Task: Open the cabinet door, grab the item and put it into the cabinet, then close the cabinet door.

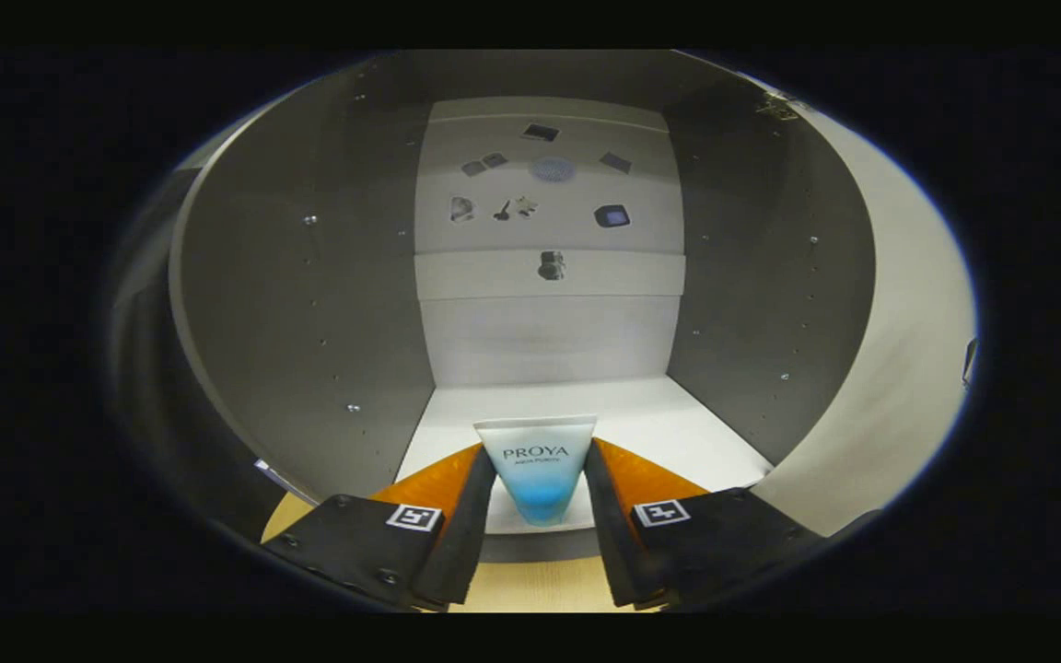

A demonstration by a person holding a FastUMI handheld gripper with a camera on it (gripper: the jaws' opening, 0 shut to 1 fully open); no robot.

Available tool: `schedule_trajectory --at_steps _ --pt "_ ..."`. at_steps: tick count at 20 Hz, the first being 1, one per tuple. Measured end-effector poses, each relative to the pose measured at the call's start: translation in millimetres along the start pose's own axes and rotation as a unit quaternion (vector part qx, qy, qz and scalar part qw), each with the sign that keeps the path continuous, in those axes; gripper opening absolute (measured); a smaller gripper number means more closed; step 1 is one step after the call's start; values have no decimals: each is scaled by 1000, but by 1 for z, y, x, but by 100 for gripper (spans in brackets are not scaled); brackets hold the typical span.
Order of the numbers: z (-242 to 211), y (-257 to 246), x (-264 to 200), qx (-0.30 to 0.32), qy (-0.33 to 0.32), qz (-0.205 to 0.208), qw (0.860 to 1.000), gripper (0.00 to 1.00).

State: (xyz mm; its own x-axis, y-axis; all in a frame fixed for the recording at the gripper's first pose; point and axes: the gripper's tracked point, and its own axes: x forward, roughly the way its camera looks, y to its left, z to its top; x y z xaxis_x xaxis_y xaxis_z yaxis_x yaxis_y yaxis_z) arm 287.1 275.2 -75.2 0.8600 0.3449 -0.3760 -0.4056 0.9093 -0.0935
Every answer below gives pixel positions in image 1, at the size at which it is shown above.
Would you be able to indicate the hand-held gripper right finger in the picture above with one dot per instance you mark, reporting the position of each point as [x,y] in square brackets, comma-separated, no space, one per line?
[733,539]

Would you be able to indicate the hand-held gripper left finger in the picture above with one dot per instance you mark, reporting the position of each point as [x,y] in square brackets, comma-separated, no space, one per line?
[346,539]

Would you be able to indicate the white blue cosmetic tube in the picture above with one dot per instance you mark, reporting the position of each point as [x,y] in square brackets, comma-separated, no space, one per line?
[538,479]

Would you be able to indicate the grey cabinet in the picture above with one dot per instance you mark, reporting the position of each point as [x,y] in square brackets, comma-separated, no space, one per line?
[309,304]

